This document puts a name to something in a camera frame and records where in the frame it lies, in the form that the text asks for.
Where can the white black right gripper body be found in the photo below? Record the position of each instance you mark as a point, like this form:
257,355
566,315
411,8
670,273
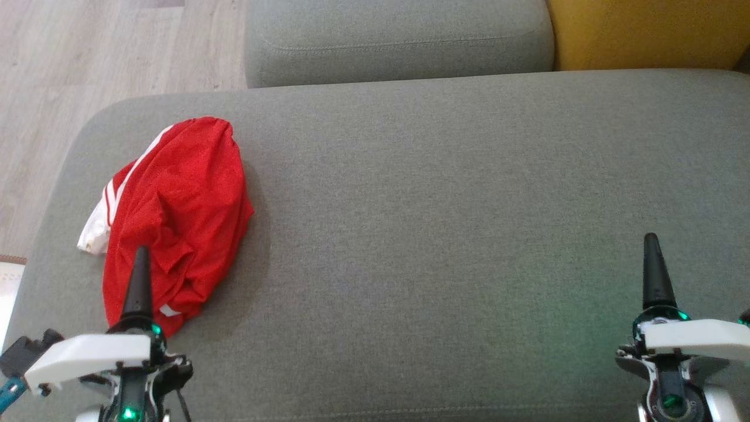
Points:
691,337

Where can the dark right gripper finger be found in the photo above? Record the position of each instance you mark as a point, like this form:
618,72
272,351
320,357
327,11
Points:
665,293
650,287

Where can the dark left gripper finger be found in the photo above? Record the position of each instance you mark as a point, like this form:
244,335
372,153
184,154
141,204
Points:
132,305
145,305

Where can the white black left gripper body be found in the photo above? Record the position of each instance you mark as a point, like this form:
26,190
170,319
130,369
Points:
88,354

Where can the red white basketball jersey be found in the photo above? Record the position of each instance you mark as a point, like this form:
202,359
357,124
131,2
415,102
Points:
193,170

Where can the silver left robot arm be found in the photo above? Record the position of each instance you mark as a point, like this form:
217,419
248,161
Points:
88,416

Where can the white laundry basket brown rim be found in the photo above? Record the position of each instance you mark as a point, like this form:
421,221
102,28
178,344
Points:
9,281

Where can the grey fabric sofa chaise seat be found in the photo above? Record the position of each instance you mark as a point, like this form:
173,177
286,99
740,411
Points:
410,234

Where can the yellow sofa backrest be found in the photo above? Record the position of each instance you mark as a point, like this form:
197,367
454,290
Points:
644,29

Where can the grey sofa seat cushion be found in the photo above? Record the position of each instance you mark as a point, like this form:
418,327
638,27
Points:
398,41

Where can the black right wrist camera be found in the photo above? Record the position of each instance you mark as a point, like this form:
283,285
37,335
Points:
745,319

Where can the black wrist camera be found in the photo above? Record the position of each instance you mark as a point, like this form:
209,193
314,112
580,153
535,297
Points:
745,319
26,351

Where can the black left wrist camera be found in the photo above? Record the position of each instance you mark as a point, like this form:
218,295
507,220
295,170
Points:
26,351

